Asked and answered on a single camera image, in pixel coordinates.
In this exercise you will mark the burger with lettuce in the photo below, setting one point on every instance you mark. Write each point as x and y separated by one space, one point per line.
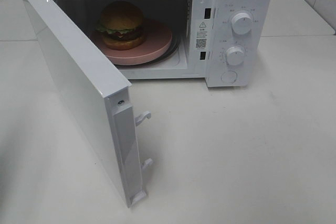
121 26

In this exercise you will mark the pink round plate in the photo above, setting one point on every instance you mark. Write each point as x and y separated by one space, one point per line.
153 42

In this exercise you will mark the white timer knob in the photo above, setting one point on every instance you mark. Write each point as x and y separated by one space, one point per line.
235 55

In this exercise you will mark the white microwave oven body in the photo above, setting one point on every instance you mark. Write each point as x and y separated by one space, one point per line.
205 31

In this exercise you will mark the glass microwave turntable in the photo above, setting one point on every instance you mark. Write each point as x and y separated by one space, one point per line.
173 48

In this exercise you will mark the white microwave door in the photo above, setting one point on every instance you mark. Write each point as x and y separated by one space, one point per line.
96 93

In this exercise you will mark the round white door button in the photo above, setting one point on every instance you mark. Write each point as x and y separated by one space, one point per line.
229 77

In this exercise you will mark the white upper power knob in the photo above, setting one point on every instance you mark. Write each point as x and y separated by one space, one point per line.
241 22

